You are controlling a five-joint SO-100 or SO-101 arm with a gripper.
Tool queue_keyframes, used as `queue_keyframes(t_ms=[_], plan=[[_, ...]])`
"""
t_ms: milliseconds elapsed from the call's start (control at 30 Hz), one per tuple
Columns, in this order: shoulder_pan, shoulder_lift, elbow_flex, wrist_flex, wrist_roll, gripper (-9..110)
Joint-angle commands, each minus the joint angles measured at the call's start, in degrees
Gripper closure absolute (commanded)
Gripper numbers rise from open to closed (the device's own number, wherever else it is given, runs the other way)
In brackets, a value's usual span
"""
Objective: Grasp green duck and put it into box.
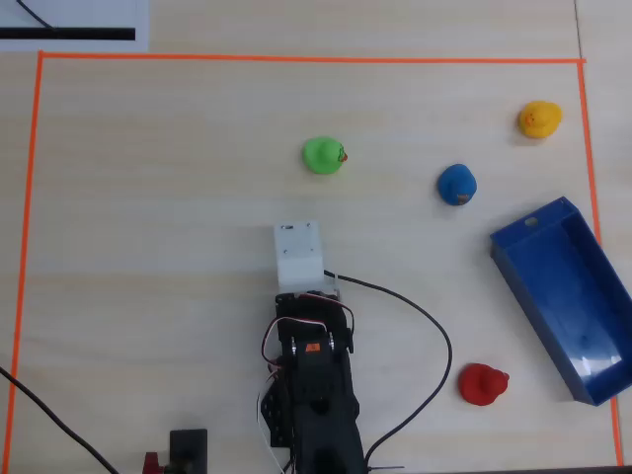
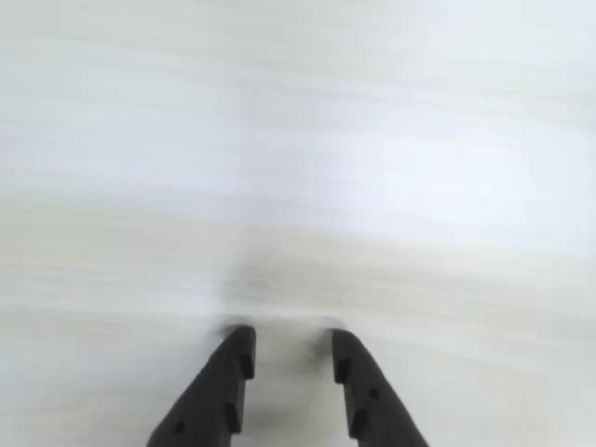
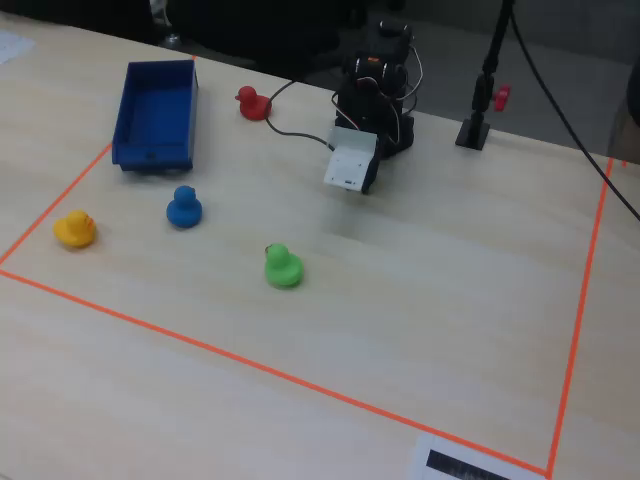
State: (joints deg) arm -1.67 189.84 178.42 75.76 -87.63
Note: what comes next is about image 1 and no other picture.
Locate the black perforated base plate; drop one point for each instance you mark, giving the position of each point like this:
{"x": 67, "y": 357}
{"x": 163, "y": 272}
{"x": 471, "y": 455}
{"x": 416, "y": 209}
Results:
{"x": 271, "y": 415}

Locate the green rubber duck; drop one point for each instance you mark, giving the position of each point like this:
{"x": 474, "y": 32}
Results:
{"x": 321, "y": 155}

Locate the yellow rubber duck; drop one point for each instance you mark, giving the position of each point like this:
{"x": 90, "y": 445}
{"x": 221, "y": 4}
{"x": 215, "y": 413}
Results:
{"x": 540, "y": 118}

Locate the black strip on paper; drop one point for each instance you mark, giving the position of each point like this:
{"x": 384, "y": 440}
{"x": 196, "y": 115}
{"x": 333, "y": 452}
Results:
{"x": 89, "y": 34}

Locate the red rubber duck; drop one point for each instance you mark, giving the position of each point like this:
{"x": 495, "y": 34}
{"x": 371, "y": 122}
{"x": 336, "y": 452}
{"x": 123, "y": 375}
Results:
{"x": 481, "y": 385}

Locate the blue rubber duck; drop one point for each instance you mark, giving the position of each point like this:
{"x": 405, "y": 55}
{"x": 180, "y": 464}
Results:
{"x": 456, "y": 182}

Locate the black zip tie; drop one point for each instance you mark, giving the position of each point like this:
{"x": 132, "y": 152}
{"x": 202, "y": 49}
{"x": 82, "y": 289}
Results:
{"x": 390, "y": 467}

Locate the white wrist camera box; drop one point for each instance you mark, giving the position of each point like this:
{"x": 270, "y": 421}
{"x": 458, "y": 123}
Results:
{"x": 296, "y": 247}

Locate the long horizontal orange tape line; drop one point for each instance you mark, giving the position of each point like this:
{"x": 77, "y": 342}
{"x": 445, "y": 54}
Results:
{"x": 296, "y": 58}

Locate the blue plastic box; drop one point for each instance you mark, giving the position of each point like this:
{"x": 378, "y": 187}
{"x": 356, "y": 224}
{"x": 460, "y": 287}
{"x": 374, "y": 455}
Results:
{"x": 568, "y": 296}

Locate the white paper sheet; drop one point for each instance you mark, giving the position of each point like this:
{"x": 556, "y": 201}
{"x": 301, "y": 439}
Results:
{"x": 99, "y": 15}

